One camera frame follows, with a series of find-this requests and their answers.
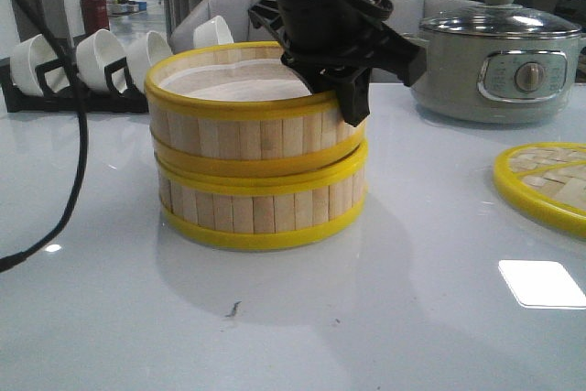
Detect bamboo steamer basket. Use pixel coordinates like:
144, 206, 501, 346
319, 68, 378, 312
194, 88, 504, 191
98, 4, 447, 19
157, 141, 368, 252
145, 41, 364, 177

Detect glass pot lid with knob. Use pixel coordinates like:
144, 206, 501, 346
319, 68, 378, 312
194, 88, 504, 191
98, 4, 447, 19
419, 0, 581, 38

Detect grey chair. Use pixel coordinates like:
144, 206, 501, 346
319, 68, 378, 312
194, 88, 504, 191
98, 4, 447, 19
370, 0, 477, 85
168, 0, 273, 53

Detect white bowl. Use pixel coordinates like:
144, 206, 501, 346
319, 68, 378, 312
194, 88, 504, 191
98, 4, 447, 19
126, 30, 173, 93
10, 34, 58, 97
76, 29, 126, 93

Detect white bowl right end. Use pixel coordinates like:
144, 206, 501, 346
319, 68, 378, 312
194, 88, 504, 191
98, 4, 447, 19
192, 16, 234, 49

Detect red bin background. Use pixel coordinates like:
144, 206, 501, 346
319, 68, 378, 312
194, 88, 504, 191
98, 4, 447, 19
80, 0, 110, 36

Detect woven bamboo steamer lid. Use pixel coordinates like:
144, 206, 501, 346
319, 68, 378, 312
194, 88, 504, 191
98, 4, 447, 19
493, 142, 585, 239

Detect white bowl far left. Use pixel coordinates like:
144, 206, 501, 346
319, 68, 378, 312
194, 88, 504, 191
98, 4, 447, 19
10, 34, 58, 97

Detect black dish rack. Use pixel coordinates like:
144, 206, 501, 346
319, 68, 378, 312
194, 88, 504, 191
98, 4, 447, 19
1, 57, 148, 114

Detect grey-green electric cooking pot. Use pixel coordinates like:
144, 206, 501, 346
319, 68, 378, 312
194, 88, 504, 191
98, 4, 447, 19
406, 31, 585, 125

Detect grey chair right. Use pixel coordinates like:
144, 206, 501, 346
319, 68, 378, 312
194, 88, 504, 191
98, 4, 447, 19
370, 0, 477, 85

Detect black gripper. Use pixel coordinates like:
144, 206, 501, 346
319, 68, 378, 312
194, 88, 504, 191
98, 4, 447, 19
248, 0, 424, 126

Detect grey chair left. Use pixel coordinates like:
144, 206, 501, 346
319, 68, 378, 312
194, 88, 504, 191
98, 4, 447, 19
168, 0, 273, 53

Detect black cable left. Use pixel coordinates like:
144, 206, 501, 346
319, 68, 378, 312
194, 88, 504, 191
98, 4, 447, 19
0, 0, 89, 273

